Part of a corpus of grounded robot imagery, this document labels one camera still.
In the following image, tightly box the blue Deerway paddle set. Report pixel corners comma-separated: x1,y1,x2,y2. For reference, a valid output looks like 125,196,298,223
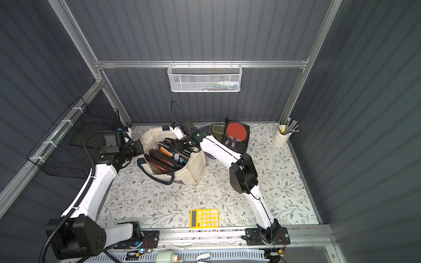
156,138,196,164

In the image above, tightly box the purple round case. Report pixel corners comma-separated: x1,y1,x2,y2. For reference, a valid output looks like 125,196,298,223
198,124,215,160

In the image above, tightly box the floral canvas tote bag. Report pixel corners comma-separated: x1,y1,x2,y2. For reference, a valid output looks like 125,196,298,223
137,126,206,185

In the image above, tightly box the olive green paddle cover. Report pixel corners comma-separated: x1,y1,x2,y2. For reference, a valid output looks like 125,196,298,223
208,122,225,143

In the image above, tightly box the red ping pong paddle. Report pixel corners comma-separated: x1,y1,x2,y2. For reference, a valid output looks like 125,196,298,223
222,119,250,154

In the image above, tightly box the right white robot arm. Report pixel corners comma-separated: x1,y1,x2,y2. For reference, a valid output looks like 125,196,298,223
170,121,281,243

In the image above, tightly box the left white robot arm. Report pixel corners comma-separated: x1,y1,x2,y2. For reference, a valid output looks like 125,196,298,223
38,128,144,263

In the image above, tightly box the yellow calculator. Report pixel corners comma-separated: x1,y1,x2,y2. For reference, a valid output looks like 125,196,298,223
190,209,220,229

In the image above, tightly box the white pen cup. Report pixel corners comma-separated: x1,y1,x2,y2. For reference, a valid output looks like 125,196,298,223
273,125,292,147

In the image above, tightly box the white wire wall basket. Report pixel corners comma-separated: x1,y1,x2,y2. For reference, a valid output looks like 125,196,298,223
167,65,243,93

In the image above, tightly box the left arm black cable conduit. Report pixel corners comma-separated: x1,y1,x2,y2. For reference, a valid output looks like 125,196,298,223
37,130,132,263

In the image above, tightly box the black wire side basket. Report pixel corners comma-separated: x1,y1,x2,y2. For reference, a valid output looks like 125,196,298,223
26,98,125,179

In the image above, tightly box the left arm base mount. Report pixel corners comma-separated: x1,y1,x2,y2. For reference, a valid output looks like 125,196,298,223
113,231,160,249

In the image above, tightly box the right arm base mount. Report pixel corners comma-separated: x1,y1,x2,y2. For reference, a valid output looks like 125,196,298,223
241,227,291,246

